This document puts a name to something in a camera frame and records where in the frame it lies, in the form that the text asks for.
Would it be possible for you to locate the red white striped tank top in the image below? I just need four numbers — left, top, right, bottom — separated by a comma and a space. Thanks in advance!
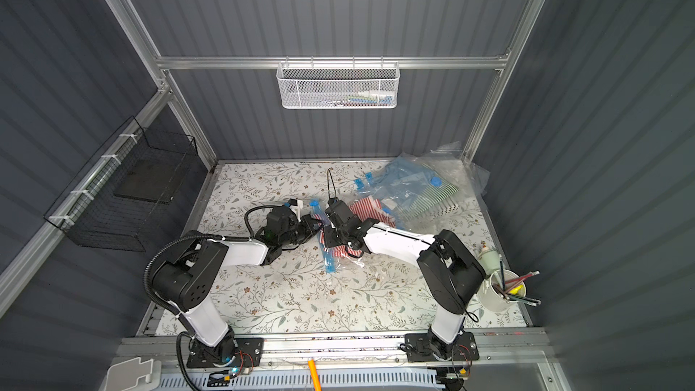
323, 197, 396, 259

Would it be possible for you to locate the clear blue-zip vacuum bag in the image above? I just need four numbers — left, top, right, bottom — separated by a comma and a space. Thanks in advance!
309, 195, 396, 273

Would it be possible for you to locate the vacuum bag with blue garment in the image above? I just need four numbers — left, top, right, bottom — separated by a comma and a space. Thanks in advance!
354, 154, 438, 222

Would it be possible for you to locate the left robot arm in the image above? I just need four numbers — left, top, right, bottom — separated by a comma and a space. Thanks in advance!
143, 200, 323, 349

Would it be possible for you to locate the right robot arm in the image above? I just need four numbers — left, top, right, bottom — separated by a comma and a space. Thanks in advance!
324, 197, 486, 358

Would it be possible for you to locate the vacuum bag with green striped garment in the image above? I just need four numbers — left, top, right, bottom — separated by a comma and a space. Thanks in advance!
399, 141, 490, 222

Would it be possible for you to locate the orange pencil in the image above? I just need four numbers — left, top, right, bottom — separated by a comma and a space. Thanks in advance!
308, 360, 322, 391

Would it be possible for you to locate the white pen cup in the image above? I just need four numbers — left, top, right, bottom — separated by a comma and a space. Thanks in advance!
477, 270, 527, 313

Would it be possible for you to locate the white plastic holder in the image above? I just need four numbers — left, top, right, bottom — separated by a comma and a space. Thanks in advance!
100, 357, 162, 391

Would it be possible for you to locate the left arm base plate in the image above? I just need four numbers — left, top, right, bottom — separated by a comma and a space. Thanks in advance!
186, 338, 265, 369

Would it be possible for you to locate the black corrugated cable conduit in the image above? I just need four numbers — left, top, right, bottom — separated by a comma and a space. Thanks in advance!
142, 232, 224, 391

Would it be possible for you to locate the white wire wall basket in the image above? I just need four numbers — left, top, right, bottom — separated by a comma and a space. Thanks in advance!
276, 63, 401, 110

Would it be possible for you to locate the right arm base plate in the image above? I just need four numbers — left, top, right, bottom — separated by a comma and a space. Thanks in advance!
399, 331, 480, 363

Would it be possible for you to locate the black wire wall basket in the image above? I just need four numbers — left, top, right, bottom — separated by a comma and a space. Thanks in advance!
45, 119, 198, 253

